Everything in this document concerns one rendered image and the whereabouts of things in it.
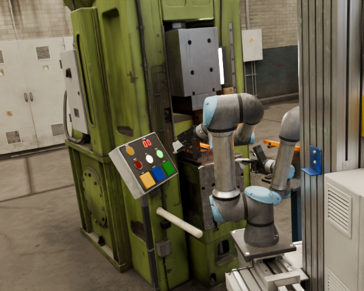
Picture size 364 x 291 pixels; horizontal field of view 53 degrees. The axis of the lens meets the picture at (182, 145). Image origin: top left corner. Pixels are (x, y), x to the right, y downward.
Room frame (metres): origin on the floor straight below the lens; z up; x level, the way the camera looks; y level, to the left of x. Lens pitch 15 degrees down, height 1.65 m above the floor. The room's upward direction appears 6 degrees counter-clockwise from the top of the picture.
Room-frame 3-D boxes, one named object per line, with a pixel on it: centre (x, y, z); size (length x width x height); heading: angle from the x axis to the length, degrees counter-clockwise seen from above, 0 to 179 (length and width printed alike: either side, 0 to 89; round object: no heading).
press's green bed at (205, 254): (2.57, -0.10, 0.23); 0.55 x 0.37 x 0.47; 33
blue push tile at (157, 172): (1.91, 0.15, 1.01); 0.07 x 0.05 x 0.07; 148
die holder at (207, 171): (2.57, -0.10, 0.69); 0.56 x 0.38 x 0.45; 33
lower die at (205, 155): (2.53, -0.06, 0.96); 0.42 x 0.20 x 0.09; 33
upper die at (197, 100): (2.53, -0.06, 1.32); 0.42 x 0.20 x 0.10; 33
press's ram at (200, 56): (2.55, -0.10, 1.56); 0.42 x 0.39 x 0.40; 33
